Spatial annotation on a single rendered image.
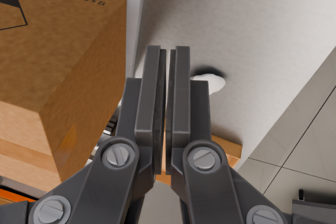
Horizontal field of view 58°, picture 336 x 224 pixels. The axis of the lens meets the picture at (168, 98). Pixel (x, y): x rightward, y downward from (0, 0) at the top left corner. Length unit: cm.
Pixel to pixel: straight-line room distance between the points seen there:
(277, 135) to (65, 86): 176
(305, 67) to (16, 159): 50
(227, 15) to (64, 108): 30
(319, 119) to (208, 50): 141
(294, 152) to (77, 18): 187
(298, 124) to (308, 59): 140
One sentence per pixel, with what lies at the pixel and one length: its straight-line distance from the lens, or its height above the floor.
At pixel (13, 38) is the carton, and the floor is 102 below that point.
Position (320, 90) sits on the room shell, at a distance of 177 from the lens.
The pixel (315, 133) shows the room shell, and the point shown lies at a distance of 203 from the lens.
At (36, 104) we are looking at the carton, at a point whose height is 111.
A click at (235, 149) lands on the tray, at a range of 76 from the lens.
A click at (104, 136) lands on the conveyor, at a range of 83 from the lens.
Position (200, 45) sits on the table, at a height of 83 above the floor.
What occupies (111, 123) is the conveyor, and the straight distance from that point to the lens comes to 82.
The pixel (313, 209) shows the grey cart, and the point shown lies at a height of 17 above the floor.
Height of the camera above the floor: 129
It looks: 41 degrees down
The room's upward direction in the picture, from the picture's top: 158 degrees counter-clockwise
